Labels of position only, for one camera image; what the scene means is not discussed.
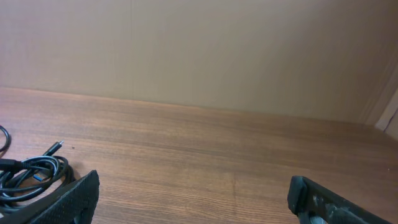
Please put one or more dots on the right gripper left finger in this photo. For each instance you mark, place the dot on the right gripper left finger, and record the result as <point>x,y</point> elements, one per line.
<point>74,203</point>

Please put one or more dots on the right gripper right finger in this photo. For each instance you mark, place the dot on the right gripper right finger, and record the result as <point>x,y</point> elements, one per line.
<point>313,203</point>

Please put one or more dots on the black cable gold plug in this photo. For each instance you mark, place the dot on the black cable gold plug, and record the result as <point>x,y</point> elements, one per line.
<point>7,139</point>

